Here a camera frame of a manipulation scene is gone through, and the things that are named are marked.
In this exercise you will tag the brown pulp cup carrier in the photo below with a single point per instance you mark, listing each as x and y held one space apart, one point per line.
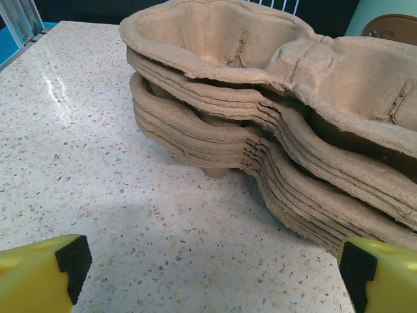
211 32

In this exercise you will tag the aluminium frame post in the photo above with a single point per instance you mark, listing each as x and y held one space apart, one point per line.
19 19

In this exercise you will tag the mint green straw cup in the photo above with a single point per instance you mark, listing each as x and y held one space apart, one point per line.
355 19

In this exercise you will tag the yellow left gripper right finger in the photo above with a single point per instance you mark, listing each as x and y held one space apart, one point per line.
391 280

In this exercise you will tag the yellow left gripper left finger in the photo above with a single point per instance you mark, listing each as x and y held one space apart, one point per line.
29 277

